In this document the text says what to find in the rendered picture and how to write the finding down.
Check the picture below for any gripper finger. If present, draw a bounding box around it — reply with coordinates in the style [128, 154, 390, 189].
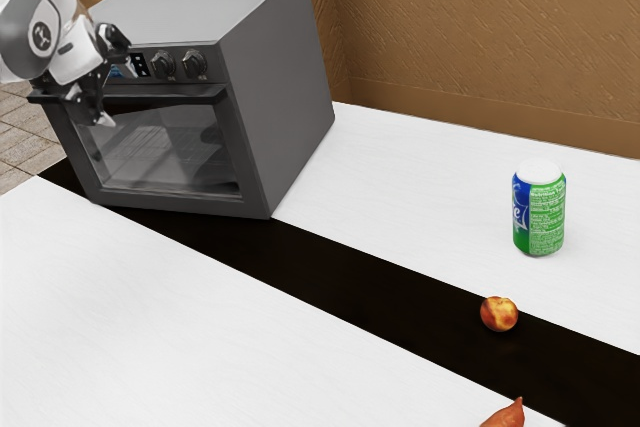
[72, 92, 118, 128]

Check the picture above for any grey countertop oven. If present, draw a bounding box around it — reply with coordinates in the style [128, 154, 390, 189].
[26, 0, 337, 221]

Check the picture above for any red yellow apple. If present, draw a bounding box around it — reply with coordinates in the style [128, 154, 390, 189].
[479, 295, 520, 334]

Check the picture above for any green soda can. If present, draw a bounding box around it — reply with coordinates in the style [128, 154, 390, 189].
[510, 157, 568, 258]

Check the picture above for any orange sweet potato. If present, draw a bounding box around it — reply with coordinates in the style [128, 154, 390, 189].
[478, 395, 527, 427]

